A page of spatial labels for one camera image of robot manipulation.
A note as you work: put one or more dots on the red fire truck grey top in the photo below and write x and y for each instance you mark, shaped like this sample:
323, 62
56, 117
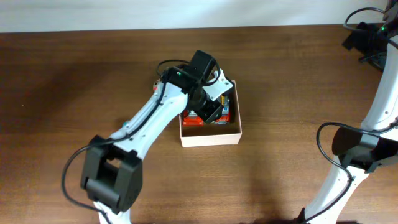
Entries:
190, 118

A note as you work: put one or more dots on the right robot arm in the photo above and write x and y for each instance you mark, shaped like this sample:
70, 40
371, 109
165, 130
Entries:
358, 152

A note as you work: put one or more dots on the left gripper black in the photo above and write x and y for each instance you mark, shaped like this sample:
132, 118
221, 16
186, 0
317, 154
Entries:
209, 117

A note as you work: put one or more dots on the cardboard box container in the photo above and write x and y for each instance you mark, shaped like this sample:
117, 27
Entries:
214, 134

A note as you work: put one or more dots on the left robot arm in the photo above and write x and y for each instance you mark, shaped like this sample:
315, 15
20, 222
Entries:
112, 173

